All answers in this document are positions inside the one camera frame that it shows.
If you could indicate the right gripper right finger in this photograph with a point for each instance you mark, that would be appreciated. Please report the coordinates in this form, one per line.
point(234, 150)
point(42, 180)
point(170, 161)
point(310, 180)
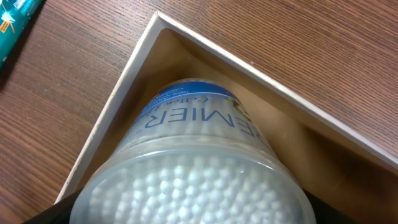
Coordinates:
point(326, 214)

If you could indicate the Colgate toothpaste tube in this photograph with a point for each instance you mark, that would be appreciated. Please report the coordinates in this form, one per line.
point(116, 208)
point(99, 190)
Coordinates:
point(15, 15)

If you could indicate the cotton swab jar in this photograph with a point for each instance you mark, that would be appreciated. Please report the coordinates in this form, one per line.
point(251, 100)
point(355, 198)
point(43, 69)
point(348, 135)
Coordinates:
point(193, 155)

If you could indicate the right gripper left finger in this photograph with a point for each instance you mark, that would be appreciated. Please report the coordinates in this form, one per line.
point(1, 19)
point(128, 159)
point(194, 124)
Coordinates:
point(58, 213)

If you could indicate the white cardboard box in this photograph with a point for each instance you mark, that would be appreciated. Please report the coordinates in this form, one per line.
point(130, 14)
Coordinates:
point(330, 160)

